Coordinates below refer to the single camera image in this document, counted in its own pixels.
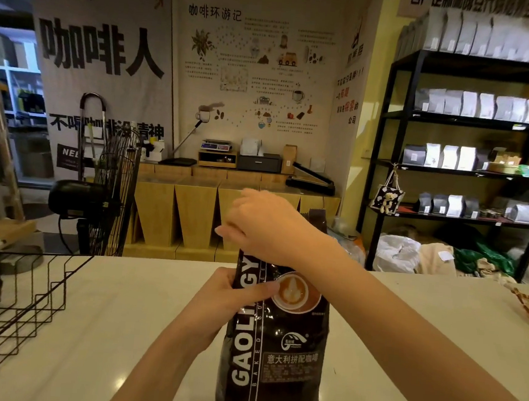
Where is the person's left hand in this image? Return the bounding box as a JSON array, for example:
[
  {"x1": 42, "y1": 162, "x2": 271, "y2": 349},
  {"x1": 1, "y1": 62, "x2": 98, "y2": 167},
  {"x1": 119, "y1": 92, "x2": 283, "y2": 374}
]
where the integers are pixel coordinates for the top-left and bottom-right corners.
[{"x1": 177, "y1": 263, "x2": 282, "y2": 360}]

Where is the person's right hand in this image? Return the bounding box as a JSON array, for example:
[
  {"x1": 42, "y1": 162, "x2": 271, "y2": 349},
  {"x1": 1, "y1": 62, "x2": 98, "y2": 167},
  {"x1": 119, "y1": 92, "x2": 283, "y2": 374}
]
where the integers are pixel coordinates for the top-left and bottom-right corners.
[{"x1": 213, "y1": 186, "x2": 336, "y2": 272}]

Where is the person's right forearm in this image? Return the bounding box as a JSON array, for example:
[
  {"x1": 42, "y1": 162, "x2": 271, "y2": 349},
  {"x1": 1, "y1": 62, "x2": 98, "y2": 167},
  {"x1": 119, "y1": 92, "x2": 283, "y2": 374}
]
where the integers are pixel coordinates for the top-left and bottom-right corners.
[{"x1": 295, "y1": 236, "x2": 529, "y2": 401}]

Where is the person's left forearm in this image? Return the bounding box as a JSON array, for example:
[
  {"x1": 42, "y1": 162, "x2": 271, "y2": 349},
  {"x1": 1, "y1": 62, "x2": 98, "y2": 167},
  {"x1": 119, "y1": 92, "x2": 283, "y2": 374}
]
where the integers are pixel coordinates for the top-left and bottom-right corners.
[{"x1": 104, "y1": 316, "x2": 223, "y2": 401}]

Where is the wooden counter cabinet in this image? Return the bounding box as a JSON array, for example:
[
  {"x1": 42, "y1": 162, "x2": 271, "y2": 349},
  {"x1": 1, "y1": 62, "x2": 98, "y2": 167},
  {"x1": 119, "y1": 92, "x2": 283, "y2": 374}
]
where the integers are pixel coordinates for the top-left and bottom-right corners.
[{"x1": 123, "y1": 159, "x2": 344, "y2": 275}]

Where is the small wooden shelf box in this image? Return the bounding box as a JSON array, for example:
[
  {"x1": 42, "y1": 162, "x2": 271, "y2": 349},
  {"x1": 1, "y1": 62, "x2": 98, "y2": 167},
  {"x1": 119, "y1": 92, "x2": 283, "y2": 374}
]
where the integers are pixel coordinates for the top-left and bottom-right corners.
[{"x1": 197, "y1": 148, "x2": 239, "y2": 170}]

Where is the black box printer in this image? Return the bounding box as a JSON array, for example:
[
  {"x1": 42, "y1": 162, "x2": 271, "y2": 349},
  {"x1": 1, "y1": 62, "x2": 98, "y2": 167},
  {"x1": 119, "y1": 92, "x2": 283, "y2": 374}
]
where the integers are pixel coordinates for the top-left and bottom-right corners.
[{"x1": 236, "y1": 151, "x2": 283, "y2": 174}]

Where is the digital scale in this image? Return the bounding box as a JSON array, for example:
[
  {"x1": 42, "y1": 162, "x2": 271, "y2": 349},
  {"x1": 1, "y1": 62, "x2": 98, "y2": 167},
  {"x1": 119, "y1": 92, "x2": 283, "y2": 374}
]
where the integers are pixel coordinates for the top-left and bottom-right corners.
[{"x1": 200, "y1": 137, "x2": 233, "y2": 154}]

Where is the white paper bag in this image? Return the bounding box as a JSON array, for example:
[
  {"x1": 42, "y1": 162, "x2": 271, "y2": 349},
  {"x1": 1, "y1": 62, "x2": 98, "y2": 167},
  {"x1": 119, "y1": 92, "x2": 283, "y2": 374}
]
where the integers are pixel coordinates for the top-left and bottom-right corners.
[{"x1": 239, "y1": 136, "x2": 264, "y2": 158}]

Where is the brown paper bag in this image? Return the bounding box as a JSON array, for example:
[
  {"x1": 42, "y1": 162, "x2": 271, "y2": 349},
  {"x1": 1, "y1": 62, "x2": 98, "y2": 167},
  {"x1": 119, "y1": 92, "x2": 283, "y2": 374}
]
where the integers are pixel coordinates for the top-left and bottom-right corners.
[{"x1": 280, "y1": 144, "x2": 299, "y2": 176}]

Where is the black heat sealer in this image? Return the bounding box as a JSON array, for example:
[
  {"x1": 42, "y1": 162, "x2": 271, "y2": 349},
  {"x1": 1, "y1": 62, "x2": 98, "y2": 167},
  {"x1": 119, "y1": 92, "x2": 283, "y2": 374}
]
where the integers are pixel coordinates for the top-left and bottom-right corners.
[{"x1": 285, "y1": 161, "x2": 338, "y2": 197}]

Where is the black standing fan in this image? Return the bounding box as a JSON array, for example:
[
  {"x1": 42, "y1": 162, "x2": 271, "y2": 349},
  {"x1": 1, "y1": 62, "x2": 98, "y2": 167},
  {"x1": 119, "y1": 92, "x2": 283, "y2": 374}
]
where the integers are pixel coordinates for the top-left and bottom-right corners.
[{"x1": 43, "y1": 120, "x2": 145, "y2": 261}]

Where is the white plastic sack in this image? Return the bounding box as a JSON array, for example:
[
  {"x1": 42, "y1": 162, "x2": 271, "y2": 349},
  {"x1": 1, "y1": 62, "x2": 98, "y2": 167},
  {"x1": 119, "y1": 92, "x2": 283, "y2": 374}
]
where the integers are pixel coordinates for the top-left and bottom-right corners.
[{"x1": 372, "y1": 233, "x2": 424, "y2": 276}]

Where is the hanging bag with teddy bear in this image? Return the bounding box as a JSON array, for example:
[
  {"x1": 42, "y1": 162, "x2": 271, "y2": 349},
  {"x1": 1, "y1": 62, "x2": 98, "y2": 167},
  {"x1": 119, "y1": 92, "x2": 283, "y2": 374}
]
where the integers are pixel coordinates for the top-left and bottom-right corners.
[{"x1": 368, "y1": 163, "x2": 408, "y2": 217}]

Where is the metal hand trolley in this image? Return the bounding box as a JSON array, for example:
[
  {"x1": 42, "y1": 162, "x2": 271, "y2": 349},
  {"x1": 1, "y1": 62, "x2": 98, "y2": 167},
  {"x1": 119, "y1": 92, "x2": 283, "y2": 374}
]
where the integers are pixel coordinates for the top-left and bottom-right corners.
[{"x1": 73, "y1": 92, "x2": 114, "y2": 185}]

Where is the gray coffee pouch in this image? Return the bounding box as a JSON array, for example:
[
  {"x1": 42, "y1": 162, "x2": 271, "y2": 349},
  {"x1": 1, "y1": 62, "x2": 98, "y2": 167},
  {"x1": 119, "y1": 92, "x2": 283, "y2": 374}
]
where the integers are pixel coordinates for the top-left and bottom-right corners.
[
  {"x1": 414, "y1": 191, "x2": 434, "y2": 215},
  {"x1": 402, "y1": 144, "x2": 428, "y2": 167},
  {"x1": 431, "y1": 193, "x2": 450, "y2": 216},
  {"x1": 462, "y1": 197, "x2": 481, "y2": 220}
]

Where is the black metal shelf rack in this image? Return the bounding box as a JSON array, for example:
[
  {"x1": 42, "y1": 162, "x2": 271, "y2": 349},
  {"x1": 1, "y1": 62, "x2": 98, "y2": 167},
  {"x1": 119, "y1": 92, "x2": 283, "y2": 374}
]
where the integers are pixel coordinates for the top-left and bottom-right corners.
[{"x1": 353, "y1": 45, "x2": 529, "y2": 285}]

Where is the white coffee pouch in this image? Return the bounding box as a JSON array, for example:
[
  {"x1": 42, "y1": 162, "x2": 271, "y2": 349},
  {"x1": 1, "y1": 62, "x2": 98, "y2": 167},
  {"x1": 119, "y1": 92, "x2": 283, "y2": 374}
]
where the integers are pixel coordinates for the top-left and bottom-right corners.
[
  {"x1": 507, "y1": 201, "x2": 529, "y2": 224},
  {"x1": 446, "y1": 194, "x2": 465, "y2": 219},
  {"x1": 440, "y1": 144, "x2": 460, "y2": 171},
  {"x1": 458, "y1": 145, "x2": 478, "y2": 172},
  {"x1": 424, "y1": 143, "x2": 443, "y2": 169}
]

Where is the white banner with black characters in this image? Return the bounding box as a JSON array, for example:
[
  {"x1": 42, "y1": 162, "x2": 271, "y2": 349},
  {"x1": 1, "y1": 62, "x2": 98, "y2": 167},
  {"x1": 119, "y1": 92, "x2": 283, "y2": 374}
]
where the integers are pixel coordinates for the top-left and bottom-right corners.
[{"x1": 10, "y1": 0, "x2": 187, "y2": 191}]

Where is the green plastic bag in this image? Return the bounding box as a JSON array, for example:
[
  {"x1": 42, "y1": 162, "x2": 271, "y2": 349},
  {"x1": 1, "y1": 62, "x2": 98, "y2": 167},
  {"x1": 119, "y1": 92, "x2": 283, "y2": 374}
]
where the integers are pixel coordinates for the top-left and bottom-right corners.
[{"x1": 451, "y1": 237, "x2": 518, "y2": 279}]

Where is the white storage shelf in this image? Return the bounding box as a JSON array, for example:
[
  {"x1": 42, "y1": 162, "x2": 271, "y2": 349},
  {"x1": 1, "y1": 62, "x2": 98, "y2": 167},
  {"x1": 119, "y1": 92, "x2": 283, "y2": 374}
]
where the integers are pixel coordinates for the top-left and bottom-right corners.
[{"x1": 0, "y1": 63, "x2": 52, "y2": 180}]

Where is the row of small white pouches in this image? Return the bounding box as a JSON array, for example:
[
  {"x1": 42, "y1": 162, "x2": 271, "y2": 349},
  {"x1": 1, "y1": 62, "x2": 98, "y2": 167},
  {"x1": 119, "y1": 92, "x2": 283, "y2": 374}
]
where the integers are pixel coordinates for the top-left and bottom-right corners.
[{"x1": 413, "y1": 85, "x2": 529, "y2": 124}]

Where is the row of large white pouches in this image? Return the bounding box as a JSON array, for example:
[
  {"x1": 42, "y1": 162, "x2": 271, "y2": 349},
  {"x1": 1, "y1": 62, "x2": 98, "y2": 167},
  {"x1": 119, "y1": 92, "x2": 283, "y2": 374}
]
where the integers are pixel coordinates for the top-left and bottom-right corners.
[{"x1": 395, "y1": 3, "x2": 529, "y2": 66}]

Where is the hanging banner with characters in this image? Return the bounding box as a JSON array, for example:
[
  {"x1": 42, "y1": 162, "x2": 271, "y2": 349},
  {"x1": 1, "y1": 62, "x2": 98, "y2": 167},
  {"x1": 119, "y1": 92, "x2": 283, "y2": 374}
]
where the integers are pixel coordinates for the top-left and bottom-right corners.
[{"x1": 397, "y1": 0, "x2": 529, "y2": 29}]

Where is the illustrated coffee wall poster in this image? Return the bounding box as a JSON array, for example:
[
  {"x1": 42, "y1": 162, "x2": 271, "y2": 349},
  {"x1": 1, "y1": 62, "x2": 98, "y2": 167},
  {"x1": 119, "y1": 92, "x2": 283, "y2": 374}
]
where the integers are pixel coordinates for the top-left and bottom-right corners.
[{"x1": 161, "y1": 0, "x2": 354, "y2": 177}]

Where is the black wire basket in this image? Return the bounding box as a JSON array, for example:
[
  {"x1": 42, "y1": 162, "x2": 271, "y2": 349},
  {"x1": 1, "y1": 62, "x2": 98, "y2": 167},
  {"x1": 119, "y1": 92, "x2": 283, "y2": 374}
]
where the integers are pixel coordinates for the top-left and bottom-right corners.
[{"x1": 0, "y1": 247, "x2": 94, "y2": 401}]

